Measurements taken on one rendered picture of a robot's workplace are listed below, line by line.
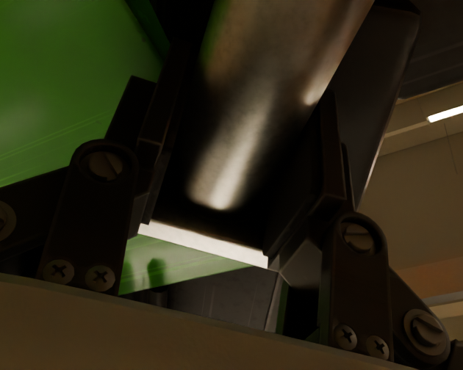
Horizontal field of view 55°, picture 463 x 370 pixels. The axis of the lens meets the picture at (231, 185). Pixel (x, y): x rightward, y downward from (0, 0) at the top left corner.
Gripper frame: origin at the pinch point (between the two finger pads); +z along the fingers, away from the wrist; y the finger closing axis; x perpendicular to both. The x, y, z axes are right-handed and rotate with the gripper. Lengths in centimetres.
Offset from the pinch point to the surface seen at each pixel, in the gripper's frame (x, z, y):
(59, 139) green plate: -4.0, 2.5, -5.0
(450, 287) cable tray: -182, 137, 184
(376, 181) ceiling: -412, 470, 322
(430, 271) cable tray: -193, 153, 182
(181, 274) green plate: -9.8, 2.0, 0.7
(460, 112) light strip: -252, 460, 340
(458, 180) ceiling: -325, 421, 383
